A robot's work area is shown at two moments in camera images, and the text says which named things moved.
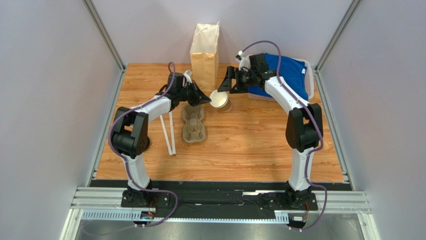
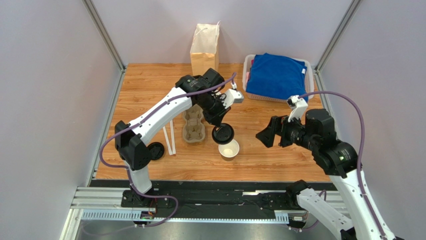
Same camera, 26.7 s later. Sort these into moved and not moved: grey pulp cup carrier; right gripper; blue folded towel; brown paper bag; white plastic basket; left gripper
Moved: left gripper; right gripper
Not moved: white plastic basket; grey pulp cup carrier; brown paper bag; blue folded towel
